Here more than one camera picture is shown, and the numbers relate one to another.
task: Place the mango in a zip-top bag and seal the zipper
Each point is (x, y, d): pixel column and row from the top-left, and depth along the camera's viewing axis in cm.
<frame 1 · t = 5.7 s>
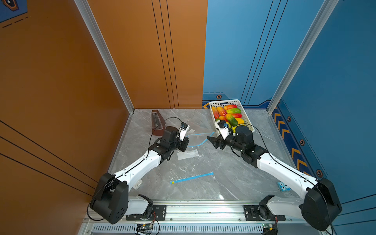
left hand: (187, 136, 85), fingers closed
right hand: (213, 131, 78), fingers open
clear zip-top bag blue zipper: (196, 139, 102), point 2 cm above the table
clear zip-top bag: (189, 176, 87), on the table
red orange mango: (215, 112, 114), point 6 cm above the table
red yellow mango: (221, 111, 117), point 4 cm above the table
green yellow mango: (235, 110, 115), point 6 cm above the table
orange yellow mango: (231, 120, 105), point 9 cm above the table
yellow orange mango: (240, 120, 111), point 4 cm above the table

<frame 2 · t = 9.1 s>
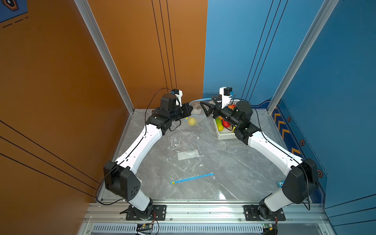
left hand: (193, 105, 77), fingers closed
right hand: (207, 100, 72), fingers open
yellow mango: (192, 121, 90), point 20 cm above the table
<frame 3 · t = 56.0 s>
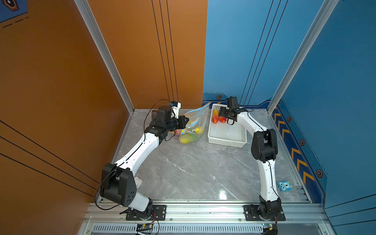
left hand: (189, 117, 81), fingers closed
right hand: (223, 111, 105), fingers open
yellow mango: (197, 129, 99), point 9 cm above the table
green mango: (188, 138, 96), point 8 cm above the table
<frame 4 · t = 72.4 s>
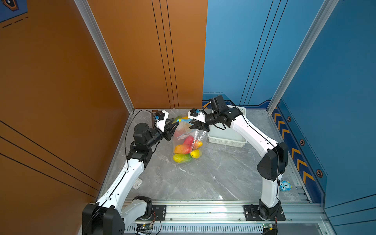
left hand: (175, 119, 73), fingers open
right hand: (192, 122, 79), fingers open
clear zip-top bag blue zipper: (183, 130, 93), point 14 cm above the table
yellow mango: (195, 153, 87), point 9 cm above the table
red orange mango: (197, 144, 87), point 13 cm above the table
red yellow mango: (189, 140, 91), point 11 cm above the table
green mango: (182, 158, 86), point 9 cm above the table
red orange long mango: (183, 149, 85), point 13 cm above the table
